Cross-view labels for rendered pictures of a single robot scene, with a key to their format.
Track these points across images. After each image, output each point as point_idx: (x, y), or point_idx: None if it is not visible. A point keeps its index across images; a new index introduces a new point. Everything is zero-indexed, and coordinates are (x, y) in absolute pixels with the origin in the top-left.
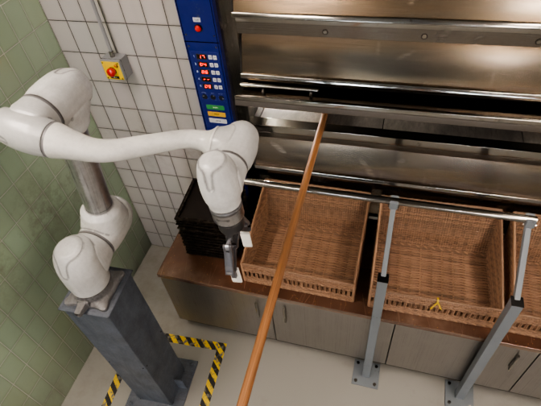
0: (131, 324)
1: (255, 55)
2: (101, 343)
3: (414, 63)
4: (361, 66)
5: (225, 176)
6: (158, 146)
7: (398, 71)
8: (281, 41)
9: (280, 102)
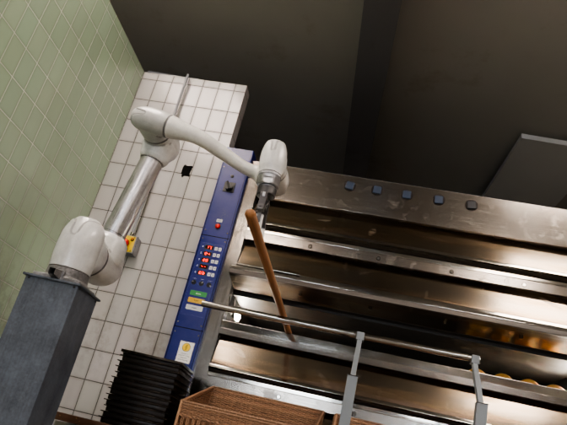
0: (65, 344)
1: (251, 256)
2: (7, 357)
3: (370, 277)
4: (332, 274)
5: (283, 146)
6: (231, 153)
7: (359, 281)
8: (274, 251)
9: None
